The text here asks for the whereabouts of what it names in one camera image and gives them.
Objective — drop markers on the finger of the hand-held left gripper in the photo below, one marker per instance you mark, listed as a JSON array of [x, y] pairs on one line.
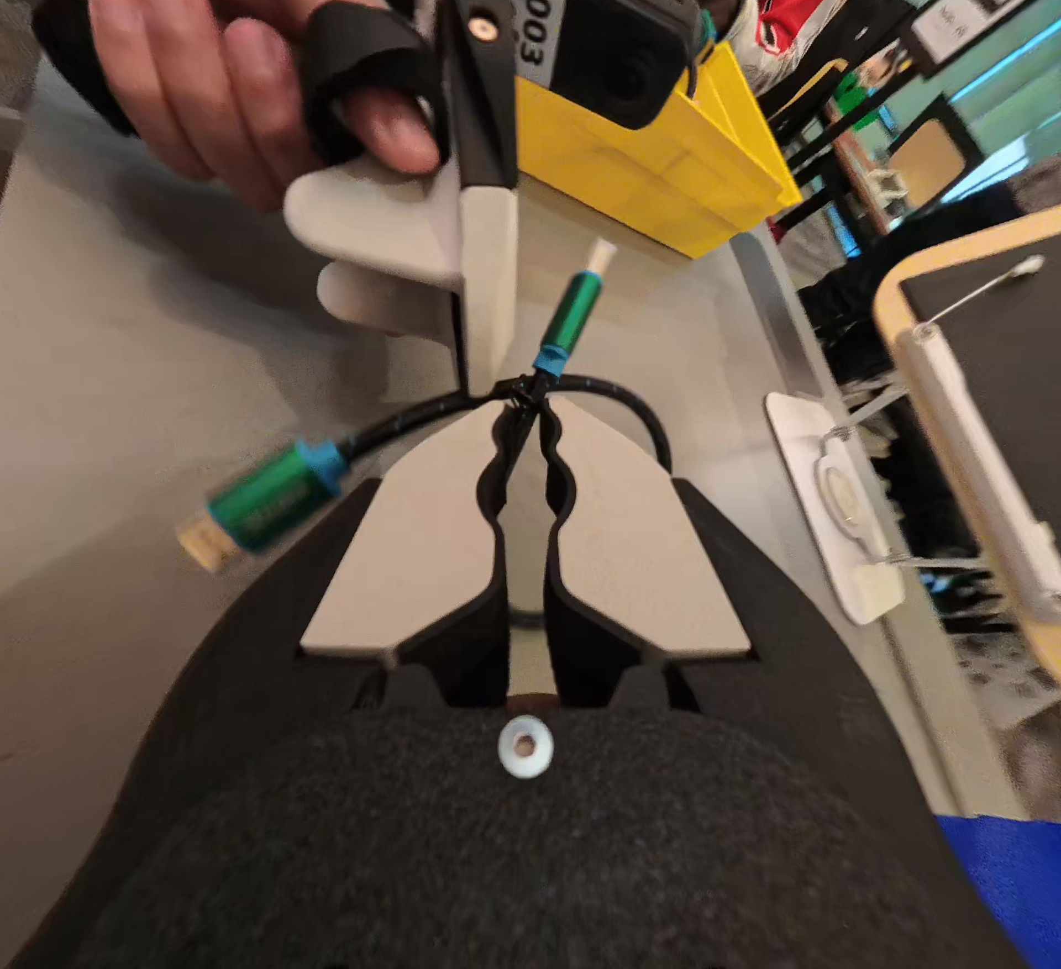
[[489, 281], [373, 302]]

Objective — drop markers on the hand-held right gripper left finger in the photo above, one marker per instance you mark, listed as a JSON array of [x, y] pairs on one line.
[[406, 555]]

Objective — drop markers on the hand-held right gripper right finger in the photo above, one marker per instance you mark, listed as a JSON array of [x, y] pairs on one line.
[[638, 563]]

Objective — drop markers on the person's left hand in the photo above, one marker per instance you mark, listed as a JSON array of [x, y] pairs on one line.
[[182, 57]]

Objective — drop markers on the yellow plastic bin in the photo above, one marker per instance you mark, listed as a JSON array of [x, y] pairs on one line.
[[663, 173]]

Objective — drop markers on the black board with wooden rim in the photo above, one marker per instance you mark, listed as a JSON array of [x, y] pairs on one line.
[[995, 356]]

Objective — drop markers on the blue plastic bin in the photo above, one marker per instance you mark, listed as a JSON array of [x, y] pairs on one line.
[[1011, 894]]

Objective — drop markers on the white clamp bracket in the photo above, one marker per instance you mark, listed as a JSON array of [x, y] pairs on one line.
[[837, 505]]

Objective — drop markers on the wooden chair with black frame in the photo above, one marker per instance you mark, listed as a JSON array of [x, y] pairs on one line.
[[932, 153]]

